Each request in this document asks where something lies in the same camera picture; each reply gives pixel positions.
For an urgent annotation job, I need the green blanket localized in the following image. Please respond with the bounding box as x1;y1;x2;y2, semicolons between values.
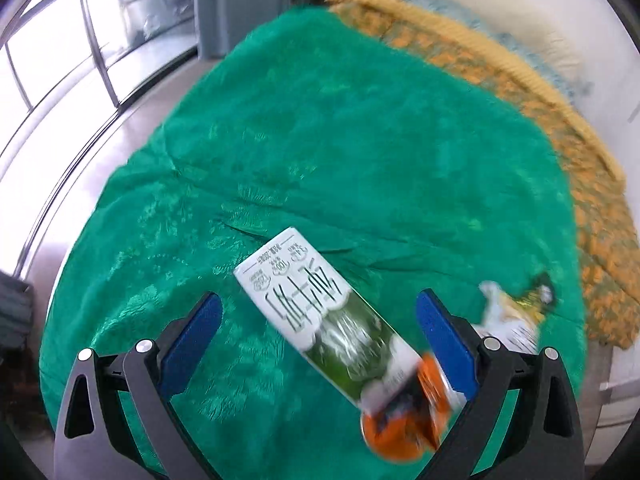
39;6;587;480

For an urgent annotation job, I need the white green milk carton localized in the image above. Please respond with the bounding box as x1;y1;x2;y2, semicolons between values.
233;227;426;413

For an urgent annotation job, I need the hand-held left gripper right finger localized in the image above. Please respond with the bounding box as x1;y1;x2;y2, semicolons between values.
416;288;586;480

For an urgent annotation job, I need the crushed orange can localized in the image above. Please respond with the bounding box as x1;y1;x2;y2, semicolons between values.
361;352;466;462

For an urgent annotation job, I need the light blue patterned cloth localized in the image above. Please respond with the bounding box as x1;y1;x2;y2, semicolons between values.
410;0;591;106

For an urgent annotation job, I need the grey curtain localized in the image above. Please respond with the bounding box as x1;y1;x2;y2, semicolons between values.
192;0;292;60

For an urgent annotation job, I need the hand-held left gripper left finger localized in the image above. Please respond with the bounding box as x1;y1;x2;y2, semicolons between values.
52;291;224;480

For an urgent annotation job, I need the crumpled white yellow wrapper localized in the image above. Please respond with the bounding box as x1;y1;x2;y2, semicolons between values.
472;272;557;356

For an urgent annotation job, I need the sliding glass door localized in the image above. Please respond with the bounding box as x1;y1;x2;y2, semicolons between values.
0;0;201;116

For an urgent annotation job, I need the yellow orange patterned bedspread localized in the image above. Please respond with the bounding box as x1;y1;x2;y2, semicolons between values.
325;0;628;348

